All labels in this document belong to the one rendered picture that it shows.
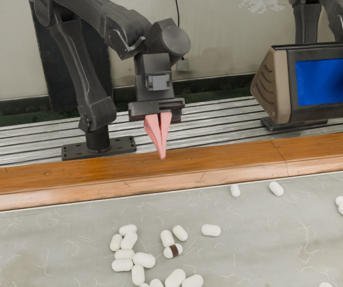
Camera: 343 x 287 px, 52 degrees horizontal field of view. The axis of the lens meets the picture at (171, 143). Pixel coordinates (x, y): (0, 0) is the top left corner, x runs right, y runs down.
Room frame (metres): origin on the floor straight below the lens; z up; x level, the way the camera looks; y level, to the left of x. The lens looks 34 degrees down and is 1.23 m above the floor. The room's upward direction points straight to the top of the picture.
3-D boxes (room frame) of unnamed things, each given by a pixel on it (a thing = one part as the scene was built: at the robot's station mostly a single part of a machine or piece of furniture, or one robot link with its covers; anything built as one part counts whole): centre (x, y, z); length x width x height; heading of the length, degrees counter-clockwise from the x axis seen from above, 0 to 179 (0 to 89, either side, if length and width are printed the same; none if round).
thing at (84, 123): (0.79, 0.19, 0.77); 0.09 x 0.06 x 0.06; 136
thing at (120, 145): (0.80, 0.20, 0.71); 0.20 x 0.07 x 0.08; 105
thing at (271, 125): (0.95, -0.38, 0.71); 0.20 x 0.07 x 0.08; 105
